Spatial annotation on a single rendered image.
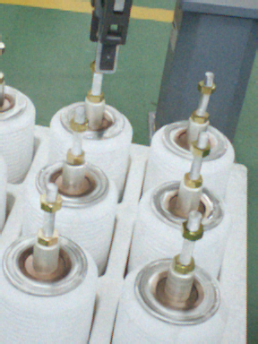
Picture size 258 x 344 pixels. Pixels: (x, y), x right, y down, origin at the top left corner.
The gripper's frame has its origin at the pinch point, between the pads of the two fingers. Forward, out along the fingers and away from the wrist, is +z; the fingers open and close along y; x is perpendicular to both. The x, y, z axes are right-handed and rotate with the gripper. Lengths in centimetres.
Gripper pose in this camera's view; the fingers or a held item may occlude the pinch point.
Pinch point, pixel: (103, 45)
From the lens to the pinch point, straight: 77.2
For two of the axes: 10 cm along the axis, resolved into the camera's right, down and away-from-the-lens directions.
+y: -1.0, -5.7, 8.1
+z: -1.2, 8.2, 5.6
